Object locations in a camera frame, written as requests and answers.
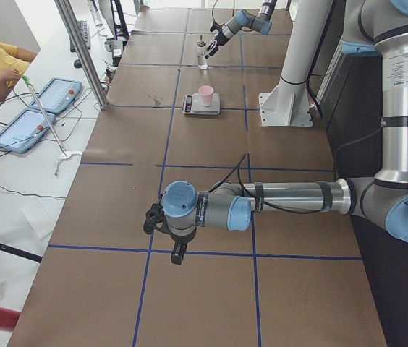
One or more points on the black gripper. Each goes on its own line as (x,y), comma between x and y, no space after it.
(220,37)
(179,238)

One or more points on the glass sauce bottle metal spout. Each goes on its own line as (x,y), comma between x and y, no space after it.
(201,54)

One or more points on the pink paper cup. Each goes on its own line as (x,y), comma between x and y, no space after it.
(206,95)

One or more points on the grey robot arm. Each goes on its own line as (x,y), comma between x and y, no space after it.
(370,28)
(260,23)

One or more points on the digital kitchen scale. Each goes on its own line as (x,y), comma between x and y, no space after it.
(193,105)

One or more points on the black keyboard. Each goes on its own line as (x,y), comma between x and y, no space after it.
(83,28)

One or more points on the blue teach pendant far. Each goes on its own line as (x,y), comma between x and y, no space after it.
(58,94)

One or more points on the blue teach pendant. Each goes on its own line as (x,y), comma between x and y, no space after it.
(23,131)
(58,94)

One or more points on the grabber stick green tip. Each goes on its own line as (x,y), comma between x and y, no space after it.
(65,154)

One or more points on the blue teach pendant near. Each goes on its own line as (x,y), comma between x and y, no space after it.
(23,131)

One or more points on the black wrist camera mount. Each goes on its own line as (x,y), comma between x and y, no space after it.
(155,220)

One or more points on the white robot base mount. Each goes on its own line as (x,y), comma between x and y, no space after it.
(287,105)

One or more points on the aluminium frame post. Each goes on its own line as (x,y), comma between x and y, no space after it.
(68,17)

